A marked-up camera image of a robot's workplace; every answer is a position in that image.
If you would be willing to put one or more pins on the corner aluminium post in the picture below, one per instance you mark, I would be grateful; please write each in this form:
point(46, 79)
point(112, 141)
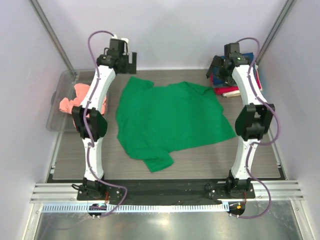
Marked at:
point(52, 35)
point(283, 14)

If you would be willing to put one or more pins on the left corner aluminium post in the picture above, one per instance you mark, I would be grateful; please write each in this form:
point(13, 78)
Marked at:
point(52, 35)

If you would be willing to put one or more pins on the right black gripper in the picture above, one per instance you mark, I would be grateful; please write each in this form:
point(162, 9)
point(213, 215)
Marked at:
point(213, 66)

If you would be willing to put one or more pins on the folded blue t shirt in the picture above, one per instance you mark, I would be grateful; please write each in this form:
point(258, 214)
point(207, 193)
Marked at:
point(250, 56)

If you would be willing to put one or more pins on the salmon pink t shirt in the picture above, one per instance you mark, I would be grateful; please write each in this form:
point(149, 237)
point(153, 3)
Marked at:
point(66, 105)

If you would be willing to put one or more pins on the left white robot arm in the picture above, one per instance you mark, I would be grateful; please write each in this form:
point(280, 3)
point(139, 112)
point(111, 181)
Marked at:
point(88, 117)

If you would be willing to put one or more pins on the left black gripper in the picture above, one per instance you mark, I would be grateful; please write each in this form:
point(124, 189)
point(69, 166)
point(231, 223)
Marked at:
point(133, 63)

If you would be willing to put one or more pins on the folded red t shirt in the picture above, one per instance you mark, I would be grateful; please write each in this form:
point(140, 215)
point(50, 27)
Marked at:
point(220, 91)

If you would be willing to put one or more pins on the green t shirt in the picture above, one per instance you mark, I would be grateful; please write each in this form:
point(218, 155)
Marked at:
point(154, 121)

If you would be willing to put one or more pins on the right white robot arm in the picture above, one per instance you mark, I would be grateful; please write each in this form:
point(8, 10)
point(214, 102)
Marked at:
point(255, 118)

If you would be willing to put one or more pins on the folded cream t shirt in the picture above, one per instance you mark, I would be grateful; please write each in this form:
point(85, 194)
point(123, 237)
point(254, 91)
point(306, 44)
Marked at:
point(236, 93)

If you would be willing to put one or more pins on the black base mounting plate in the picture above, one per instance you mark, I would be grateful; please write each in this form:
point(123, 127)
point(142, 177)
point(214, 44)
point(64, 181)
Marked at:
point(117, 189)

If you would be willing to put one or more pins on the aluminium extrusion rail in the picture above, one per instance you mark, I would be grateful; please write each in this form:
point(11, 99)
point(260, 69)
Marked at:
point(55, 192)

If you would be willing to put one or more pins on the right corner aluminium post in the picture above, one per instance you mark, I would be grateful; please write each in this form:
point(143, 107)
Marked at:
point(283, 14)

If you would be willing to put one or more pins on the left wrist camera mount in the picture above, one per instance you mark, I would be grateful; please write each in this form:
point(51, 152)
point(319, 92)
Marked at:
point(120, 45)

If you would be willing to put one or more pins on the slotted cable duct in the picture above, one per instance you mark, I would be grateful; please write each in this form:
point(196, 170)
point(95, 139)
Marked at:
point(104, 208)

